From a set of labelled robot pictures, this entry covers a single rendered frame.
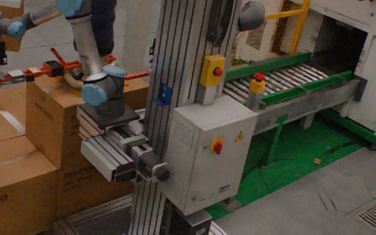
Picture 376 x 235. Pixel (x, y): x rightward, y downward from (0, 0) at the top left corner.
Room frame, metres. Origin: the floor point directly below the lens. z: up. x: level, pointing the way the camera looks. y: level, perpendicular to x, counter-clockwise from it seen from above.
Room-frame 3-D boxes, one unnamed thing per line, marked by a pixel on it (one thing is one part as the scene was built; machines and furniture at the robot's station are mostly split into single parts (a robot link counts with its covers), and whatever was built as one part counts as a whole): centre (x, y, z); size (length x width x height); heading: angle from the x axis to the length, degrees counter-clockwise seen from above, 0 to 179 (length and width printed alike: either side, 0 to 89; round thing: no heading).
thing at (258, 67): (4.19, -0.49, 0.60); 1.60 x 0.10 x 0.09; 137
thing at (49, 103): (2.64, 0.61, 0.74); 0.60 x 0.40 x 0.40; 139
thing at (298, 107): (3.53, -0.68, 0.50); 2.31 x 0.05 x 0.19; 137
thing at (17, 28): (2.19, 0.88, 1.37); 0.11 x 0.11 x 0.08; 75
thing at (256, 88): (2.98, -0.40, 0.50); 0.07 x 0.07 x 1.00; 47
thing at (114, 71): (2.18, 0.40, 1.20); 0.13 x 0.12 x 0.14; 165
